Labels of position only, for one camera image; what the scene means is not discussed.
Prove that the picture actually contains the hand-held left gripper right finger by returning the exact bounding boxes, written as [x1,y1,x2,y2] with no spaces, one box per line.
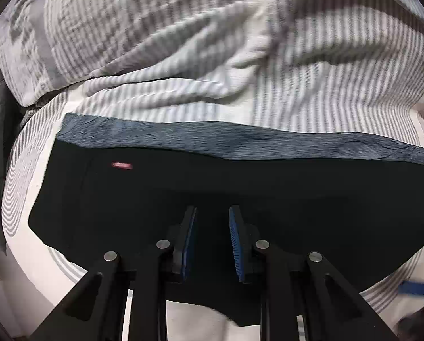
[229,205,400,341]

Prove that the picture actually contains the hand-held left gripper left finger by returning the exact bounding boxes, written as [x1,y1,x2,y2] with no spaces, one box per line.
[28,205,198,341]

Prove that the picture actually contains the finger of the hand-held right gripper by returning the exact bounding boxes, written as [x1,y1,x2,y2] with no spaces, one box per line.
[396,305,424,334]
[399,280,424,297]

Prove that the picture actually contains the black pants blue-grey lining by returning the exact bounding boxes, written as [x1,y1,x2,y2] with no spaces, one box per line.
[28,113,424,327]

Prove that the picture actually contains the white grey-striped bed sheet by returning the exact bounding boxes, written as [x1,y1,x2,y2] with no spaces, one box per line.
[1,74,424,341]

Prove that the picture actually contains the grey striped duvet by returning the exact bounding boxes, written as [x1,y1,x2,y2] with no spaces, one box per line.
[0,0,424,139]

